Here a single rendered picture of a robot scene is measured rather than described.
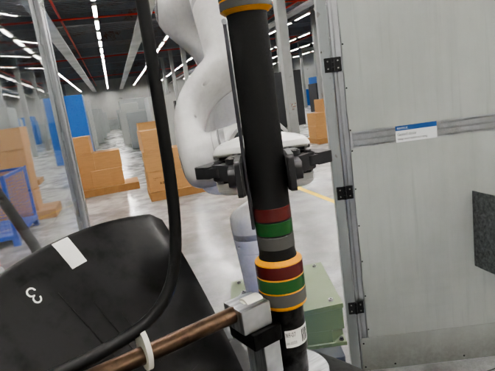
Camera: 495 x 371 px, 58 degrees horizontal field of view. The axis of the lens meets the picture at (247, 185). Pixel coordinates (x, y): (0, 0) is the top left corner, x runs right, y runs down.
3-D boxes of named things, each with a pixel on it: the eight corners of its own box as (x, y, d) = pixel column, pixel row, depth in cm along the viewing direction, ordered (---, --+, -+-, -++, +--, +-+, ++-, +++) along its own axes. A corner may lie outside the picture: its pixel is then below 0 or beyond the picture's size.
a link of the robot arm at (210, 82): (141, 6, 69) (177, 181, 58) (239, -27, 68) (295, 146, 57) (160, 42, 77) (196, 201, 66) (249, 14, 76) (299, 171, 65)
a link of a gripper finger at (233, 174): (247, 183, 44) (246, 198, 37) (215, 188, 44) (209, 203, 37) (242, 151, 43) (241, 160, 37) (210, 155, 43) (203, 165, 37)
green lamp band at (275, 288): (277, 299, 38) (275, 286, 38) (248, 285, 41) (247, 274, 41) (314, 283, 40) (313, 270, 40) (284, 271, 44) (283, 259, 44)
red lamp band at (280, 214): (269, 225, 37) (267, 211, 37) (247, 219, 40) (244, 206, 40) (299, 215, 39) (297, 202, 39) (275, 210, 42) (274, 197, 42)
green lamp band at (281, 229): (271, 240, 38) (269, 226, 37) (248, 233, 40) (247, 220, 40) (300, 229, 39) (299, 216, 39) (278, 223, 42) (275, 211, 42)
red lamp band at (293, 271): (275, 285, 38) (274, 272, 37) (247, 273, 41) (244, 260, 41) (313, 269, 40) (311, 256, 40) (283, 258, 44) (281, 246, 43)
